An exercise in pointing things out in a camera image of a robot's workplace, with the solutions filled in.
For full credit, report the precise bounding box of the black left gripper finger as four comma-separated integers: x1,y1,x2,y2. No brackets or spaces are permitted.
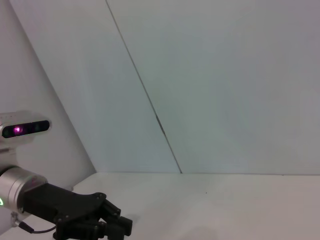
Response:
74,216,125,240
98,198,134,237

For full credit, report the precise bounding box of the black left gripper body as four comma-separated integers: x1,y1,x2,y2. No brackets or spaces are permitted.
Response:
22,183,108,240

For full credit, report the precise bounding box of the left gripper grey cable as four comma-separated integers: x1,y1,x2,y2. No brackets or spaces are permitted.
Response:
9,211,58,235

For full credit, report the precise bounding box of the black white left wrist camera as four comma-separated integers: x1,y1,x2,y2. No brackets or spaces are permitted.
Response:
0,110,53,146

